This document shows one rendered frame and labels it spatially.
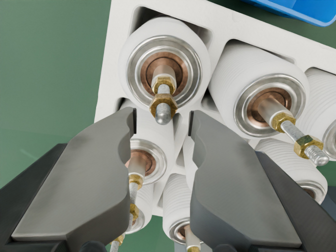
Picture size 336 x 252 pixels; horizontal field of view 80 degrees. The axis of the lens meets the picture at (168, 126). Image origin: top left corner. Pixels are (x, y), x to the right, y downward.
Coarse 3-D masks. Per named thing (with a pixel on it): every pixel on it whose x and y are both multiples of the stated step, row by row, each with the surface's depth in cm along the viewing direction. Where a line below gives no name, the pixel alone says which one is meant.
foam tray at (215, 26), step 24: (120, 0) 23; (144, 0) 23; (168, 0) 23; (192, 0) 23; (120, 24) 24; (192, 24) 34; (216, 24) 24; (240, 24) 24; (264, 24) 24; (120, 48) 26; (216, 48) 26; (264, 48) 26; (288, 48) 26; (312, 48) 26; (120, 96) 29; (96, 120) 31
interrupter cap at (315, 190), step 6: (300, 180) 28; (306, 180) 28; (312, 180) 28; (306, 186) 28; (312, 186) 28; (318, 186) 28; (312, 192) 29; (318, 192) 29; (324, 192) 28; (318, 198) 29
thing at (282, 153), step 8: (264, 144) 34; (272, 144) 33; (280, 144) 33; (288, 144) 33; (272, 152) 32; (280, 152) 31; (288, 152) 31; (280, 160) 30; (288, 160) 30; (296, 160) 30; (304, 160) 30; (288, 168) 29; (296, 168) 28; (304, 168) 28; (312, 168) 29; (296, 176) 28; (304, 176) 28; (312, 176) 28; (320, 176) 28
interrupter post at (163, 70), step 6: (162, 66) 19; (168, 66) 19; (156, 72) 18; (162, 72) 17; (168, 72) 18; (174, 72) 20; (156, 78) 17; (174, 78) 18; (174, 84) 18; (174, 90) 18
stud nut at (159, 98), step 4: (156, 96) 13; (160, 96) 13; (164, 96) 13; (168, 96) 13; (152, 100) 14; (156, 100) 13; (160, 100) 13; (164, 100) 13; (168, 100) 13; (172, 100) 13; (152, 104) 13; (156, 104) 13; (168, 104) 13; (172, 104) 13; (176, 104) 14; (152, 108) 14; (172, 108) 14; (176, 108) 14; (152, 112) 14; (172, 112) 14; (172, 116) 14
